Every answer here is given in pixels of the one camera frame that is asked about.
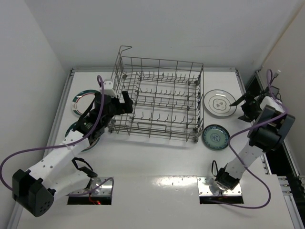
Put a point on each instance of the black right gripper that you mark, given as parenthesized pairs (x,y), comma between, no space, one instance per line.
(249,108)

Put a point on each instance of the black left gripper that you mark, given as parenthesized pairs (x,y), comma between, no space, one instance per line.
(119,106)

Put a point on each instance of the blue floral green plate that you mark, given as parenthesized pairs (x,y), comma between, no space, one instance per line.
(215,137)

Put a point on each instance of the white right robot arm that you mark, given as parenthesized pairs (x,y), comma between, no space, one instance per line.
(267,134)

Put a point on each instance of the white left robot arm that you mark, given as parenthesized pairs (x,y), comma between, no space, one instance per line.
(36,188)

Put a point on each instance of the white plate green red rim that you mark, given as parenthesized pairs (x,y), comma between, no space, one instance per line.
(82,101)

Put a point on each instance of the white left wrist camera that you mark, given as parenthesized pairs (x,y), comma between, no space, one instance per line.
(110,88)

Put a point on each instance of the grey wire dish rack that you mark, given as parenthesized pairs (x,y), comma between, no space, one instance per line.
(166,94)

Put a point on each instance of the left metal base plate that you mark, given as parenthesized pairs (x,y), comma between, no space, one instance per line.
(98,187)

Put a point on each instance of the metal base plate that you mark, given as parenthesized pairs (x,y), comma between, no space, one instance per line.
(207,187)
(98,187)

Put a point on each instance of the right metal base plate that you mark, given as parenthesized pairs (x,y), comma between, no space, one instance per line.
(207,187)

